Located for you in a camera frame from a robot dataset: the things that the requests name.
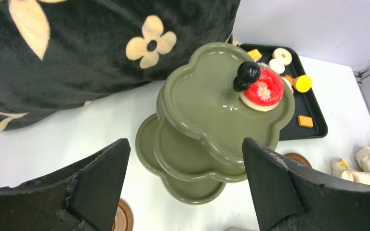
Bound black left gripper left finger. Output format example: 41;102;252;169
0;138;131;231

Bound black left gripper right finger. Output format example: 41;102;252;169
242;138;370;231

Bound red flower donut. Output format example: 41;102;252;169
239;67;284;112

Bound green three-tier serving stand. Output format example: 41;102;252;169
135;42;295;205

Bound yellow round macaron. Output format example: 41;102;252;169
293;75;312;93

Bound brown wooden coaster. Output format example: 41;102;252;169
284;153;312;168
112;199;134;231

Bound square waffle biscuit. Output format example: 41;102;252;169
297;115;314;128

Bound black dessert tray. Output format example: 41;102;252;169
239;43;329;141

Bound orange flower biscuit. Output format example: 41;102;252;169
284;75;294;86

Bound white round pastry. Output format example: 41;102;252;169
268;59;285;74

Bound white glazed donut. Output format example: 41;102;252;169
272;48;292;66

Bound yellow layered cake slice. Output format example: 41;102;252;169
247;49;263;62

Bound black floral pillow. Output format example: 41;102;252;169
0;0;240;131

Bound white ring donut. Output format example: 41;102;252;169
281;77;294;93

